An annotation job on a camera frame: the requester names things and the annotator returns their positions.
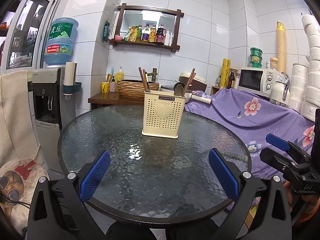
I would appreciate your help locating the green oil bottle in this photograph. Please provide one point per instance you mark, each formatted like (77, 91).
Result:
(139, 33)

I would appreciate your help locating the purple floral cloth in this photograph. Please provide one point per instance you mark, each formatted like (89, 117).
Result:
(250, 120)

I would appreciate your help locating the cream plastic utensil holder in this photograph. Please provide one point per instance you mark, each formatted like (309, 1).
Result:
(162, 122)

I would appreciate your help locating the white plastic bottle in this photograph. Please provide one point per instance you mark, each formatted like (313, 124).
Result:
(167, 38)

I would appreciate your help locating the yellow cup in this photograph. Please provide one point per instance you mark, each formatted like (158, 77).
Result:
(105, 87)

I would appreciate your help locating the brown glass bottle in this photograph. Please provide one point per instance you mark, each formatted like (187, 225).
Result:
(232, 81)

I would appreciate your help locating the dark soy sauce bottle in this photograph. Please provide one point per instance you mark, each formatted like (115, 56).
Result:
(160, 35)

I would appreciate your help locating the printed dog cushion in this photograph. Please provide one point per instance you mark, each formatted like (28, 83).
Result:
(20, 180)

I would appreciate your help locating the pink small bowl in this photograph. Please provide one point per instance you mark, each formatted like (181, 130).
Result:
(118, 38)

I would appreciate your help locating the yellow green seasoning packet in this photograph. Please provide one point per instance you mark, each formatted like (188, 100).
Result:
(131, 34)

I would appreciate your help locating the green noodle cup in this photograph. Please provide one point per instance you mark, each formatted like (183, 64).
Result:
(255, 64)
(256, 51)
(256, 58)

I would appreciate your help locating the tall stack of paper cups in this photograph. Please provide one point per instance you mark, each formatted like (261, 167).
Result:
(281, 45)

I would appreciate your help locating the stack of toilet paper rolls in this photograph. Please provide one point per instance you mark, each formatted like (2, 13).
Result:
(310, 80)

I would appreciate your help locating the person's right hand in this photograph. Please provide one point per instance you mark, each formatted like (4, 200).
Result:
(310, 205)

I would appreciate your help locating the bronze faucet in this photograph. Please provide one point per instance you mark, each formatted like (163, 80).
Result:
(153, 73)

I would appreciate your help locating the green hanging packet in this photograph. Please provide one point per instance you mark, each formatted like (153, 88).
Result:
(106, 31)

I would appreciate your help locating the wooden counter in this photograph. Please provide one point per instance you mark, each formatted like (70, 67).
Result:
(112, 100)

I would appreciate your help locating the white lint roller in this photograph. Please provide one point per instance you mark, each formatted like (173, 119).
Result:
(200, 98)

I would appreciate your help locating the jar with yellow lid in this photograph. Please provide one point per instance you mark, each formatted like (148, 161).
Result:
(273, 63)

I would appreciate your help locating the white microwave oven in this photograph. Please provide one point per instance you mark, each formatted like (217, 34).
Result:
(251, 81)

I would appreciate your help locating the yellow pump soap bottle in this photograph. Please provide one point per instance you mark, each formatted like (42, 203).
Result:
(119, 77)

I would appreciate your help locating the white kettle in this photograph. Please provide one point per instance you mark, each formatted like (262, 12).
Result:
(278, 92)

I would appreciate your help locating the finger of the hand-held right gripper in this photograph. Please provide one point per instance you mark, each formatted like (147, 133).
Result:
(275, 160)
(277, 142)

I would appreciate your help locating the beige cloth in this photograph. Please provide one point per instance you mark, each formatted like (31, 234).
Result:
(15, 117)

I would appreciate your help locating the yellow wrap roll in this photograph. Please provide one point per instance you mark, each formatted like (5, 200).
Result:
(225, 73)

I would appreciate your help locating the blue toothbrush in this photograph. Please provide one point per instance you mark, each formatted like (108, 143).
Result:
(111, 73)

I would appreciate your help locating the teal plastic tray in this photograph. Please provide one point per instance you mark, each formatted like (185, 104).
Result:
(76, 87)

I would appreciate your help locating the blue water jug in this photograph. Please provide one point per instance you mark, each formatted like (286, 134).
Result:
(60, 42)

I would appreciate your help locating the woven pattern basin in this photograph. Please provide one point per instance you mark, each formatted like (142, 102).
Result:
(132, 88)

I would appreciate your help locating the white brown rice cooker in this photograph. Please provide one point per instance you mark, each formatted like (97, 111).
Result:
(198, 81)

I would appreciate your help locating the wooden framed mirror shelf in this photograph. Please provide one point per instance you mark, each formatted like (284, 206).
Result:
(117, 25)

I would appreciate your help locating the purple label sauce bottle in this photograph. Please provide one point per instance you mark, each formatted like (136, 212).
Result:
(145, 34)

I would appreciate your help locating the pink floral pump bottle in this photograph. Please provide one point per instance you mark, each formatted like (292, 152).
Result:
(112, 86)

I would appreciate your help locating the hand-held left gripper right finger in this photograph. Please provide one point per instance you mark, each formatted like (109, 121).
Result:
(223, 175)

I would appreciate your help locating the yellow label sauce bottle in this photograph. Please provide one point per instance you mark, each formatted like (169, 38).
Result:
(153, 35)

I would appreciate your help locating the sliding glass window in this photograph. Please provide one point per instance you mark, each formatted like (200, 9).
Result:
(27, 30)

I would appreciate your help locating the white electric pot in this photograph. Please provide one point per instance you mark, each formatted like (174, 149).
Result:
(167, 88)

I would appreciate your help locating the grey water dispenser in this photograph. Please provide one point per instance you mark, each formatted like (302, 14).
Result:
(45, 100)

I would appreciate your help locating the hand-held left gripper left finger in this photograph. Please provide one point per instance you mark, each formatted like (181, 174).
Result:
(96, 175)

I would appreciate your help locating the white cup tube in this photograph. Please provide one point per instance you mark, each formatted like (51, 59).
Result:
(69, 75)

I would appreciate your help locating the small wooden box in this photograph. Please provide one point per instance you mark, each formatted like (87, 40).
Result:
(215, 91)

